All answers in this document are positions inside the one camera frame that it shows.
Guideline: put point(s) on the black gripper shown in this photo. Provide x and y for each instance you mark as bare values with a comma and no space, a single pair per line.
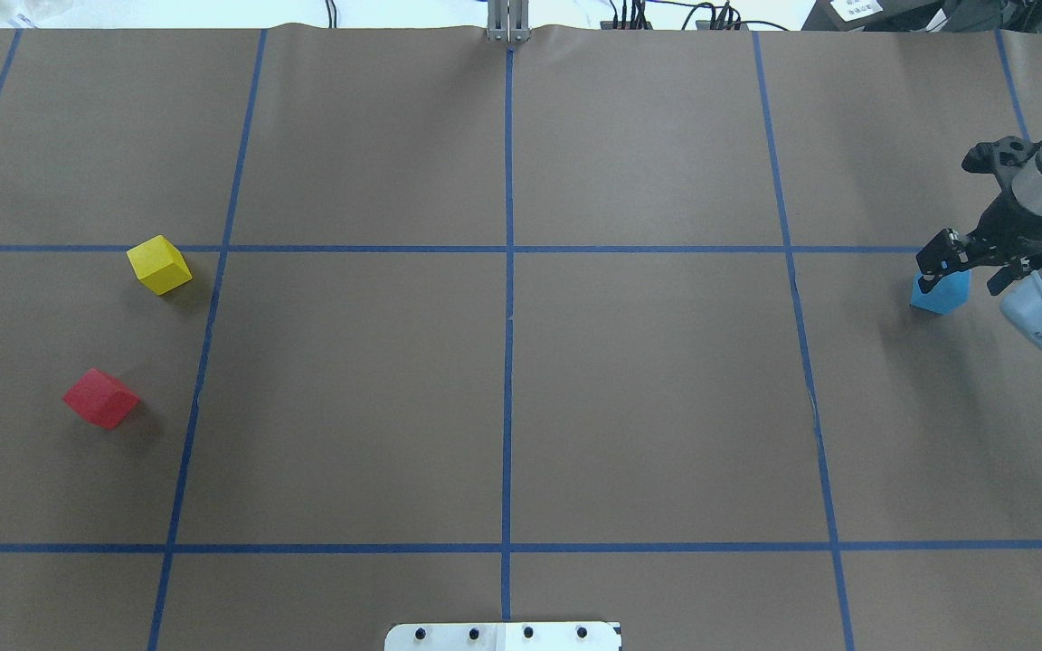
1011,222

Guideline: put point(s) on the blue foam block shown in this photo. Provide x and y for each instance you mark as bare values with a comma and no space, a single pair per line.
951,293

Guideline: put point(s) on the red foam block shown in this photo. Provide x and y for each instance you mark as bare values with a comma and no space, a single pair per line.
101,399

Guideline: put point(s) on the yellow foam block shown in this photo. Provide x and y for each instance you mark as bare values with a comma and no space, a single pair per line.
159,265

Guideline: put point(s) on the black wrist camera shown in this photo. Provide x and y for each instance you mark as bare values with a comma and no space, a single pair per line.
1003,157

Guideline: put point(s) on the aluminium frame post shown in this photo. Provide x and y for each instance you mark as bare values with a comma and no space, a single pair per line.
508,21

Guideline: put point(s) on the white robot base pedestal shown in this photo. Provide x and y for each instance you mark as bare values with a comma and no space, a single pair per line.
533,635

